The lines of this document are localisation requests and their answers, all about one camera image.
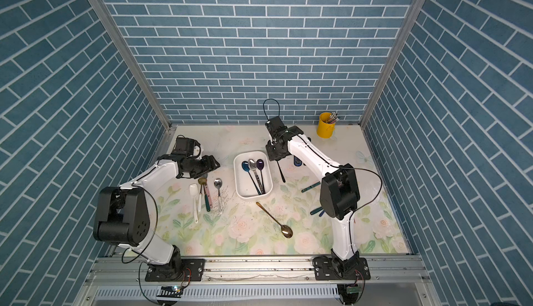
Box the black purple spoon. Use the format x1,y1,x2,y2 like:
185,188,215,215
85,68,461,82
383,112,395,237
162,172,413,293
256,159,266,194

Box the gold long spoon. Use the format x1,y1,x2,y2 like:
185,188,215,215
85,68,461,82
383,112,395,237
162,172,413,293
255,202,294,239

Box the white plastic storage box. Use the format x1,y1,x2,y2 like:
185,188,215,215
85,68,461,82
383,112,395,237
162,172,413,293
233,151,273,201

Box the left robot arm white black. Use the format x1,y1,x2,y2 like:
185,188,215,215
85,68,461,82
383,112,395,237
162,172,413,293
93,154,220,280

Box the silver spoon clear handle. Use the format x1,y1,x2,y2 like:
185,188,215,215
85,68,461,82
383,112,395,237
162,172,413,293
214,178,223,213

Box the teal handled spoon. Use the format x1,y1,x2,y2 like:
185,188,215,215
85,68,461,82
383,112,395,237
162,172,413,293
276,161,286,183
301,182,321,193

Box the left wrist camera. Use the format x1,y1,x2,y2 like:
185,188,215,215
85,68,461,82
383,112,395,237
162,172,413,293
172,135,201,159

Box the pens in cup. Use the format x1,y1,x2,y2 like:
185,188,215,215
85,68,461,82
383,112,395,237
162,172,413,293
326,112,339,124

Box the blue stapler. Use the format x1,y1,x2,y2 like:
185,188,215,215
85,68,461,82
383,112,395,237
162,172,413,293
293,156,303,167

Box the blue metal spoon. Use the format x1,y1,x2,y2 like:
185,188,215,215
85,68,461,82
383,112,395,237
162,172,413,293
241,161,262,195

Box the pink handled spoon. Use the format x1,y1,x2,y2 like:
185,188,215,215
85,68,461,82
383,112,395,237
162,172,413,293
203,185,214,211

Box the silver spoon marbled handle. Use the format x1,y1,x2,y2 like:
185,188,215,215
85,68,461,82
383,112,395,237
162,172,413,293
248,159,265,194

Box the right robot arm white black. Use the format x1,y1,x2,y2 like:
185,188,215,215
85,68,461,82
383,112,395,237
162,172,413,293
265,117,360,261

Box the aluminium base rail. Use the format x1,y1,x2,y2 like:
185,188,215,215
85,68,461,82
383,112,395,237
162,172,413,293
82,255,438,286

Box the white plastic spoon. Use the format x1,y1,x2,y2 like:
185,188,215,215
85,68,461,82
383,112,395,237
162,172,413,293
189,184,199,224

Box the yellow pen cup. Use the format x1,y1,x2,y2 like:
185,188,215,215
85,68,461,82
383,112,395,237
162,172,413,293
316,112,336,139

